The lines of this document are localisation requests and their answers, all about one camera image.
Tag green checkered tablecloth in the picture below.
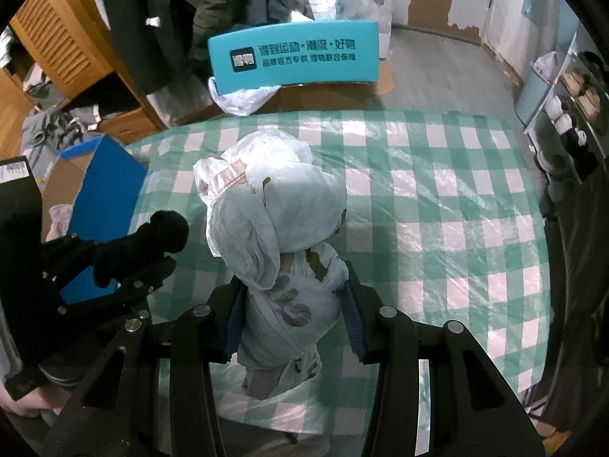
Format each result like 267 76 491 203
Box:
128 109 548 439

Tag pale blue shoe rack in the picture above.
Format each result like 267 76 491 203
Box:
514 24 609 191

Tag white plastic bag bundle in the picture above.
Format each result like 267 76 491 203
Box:
193 129 350 401

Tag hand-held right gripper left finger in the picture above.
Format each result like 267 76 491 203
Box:
43 278 243 457

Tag person's left forearm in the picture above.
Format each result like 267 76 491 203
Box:
0 381 62 420

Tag wooden louvered wardrobe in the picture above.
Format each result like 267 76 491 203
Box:
0 0 165 146

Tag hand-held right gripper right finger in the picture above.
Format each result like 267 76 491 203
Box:
340 259 545 457

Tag small white plastic bag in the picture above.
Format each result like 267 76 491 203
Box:
532 51 558 79

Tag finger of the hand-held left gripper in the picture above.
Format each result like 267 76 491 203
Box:
59 256 178 323
40 233 100 293

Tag dark grey cloth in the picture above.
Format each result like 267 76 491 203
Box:
537 166 609 439

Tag large clear plastic bags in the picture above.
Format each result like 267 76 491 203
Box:
304 0 393 60

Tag tan shoe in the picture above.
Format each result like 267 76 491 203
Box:
577 89 604 112
560 71 587 92

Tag teal printed box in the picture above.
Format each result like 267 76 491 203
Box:
207 20 380 93

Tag black shoe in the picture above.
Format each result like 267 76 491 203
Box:
568 133 603 174

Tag crumpled white plastic bag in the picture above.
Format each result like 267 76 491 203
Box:
208 76 286 116

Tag black hanging jacket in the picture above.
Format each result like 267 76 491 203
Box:
97 0 210 96

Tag pale blue air cushion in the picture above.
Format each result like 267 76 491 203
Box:
48 204 74 236

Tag grey hoodie pile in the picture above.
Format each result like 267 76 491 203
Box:
21 105 103 153

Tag flat brown cardboard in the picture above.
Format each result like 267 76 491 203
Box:
171 64 395 127

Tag blue cardboard box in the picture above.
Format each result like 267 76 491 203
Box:
40 134 148 305

